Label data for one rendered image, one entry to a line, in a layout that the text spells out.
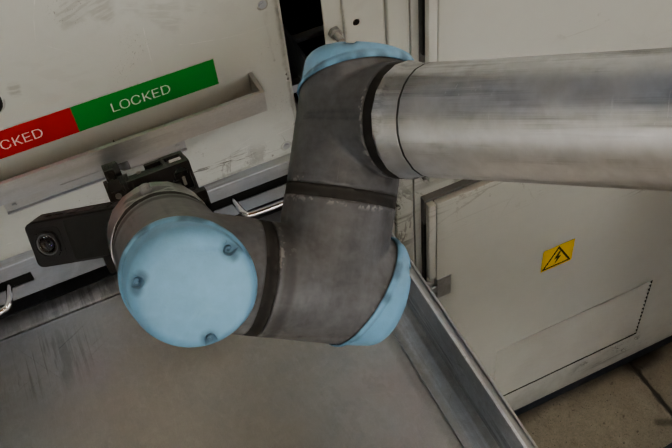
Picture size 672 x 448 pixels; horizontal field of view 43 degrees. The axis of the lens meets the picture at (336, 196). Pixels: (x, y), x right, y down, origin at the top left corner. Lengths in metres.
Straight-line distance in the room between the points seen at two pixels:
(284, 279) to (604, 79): 0.27
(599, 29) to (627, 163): 0.63
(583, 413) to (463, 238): 0.75
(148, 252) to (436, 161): 0.21
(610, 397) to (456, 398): 1.04
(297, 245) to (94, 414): 0.43
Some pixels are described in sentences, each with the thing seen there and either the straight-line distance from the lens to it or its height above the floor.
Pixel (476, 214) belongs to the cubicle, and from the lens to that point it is 1.25.
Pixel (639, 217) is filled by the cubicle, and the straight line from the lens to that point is 1.53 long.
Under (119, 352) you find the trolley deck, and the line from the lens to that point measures 1.04.
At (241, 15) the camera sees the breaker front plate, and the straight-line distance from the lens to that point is 0.94.
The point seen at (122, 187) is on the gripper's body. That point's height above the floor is 1.11.
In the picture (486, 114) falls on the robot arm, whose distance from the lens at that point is 0.56.
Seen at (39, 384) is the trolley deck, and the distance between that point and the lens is 1.05.
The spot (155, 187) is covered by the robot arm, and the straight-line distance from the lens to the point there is 0.73.
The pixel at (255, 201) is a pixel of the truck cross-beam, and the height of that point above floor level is 0.88.
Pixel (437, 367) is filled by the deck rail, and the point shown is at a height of 0.85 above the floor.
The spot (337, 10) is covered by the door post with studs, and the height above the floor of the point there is 1.14.
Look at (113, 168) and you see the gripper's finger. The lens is 0.86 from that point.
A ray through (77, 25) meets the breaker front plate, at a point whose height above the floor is 1.19.
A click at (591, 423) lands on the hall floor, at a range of 1.93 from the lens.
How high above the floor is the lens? 1.68
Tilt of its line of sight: 47 degrees down
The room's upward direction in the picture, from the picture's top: 7 degrees counter-clockwise
